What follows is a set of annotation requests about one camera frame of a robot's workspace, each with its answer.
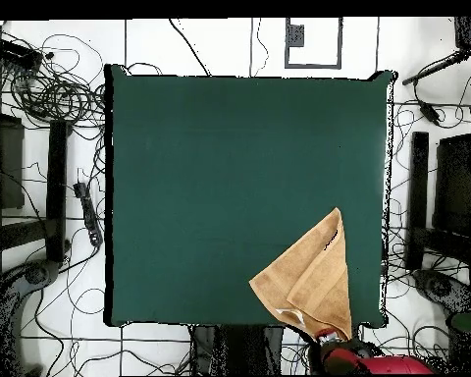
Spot tan terry towel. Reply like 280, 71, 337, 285
248, 206, 353, 342

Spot dark green table cloth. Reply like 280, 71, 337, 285
102, 63, 396, 329

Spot black power adapter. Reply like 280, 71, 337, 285
417, 99, 443, 127

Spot black power strip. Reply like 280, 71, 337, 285
73, 181, 104, 247

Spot black stand pole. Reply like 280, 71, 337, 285
400, 47, 471, 86

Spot black rectangular device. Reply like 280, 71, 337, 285
0, 36, 43, 71

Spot black pedestal column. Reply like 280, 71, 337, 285
188, 324, 288, 377

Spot long black cable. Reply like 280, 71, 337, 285
168, 18, 212, 77

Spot tangled black cables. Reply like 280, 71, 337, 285
7, 32, 107, 131

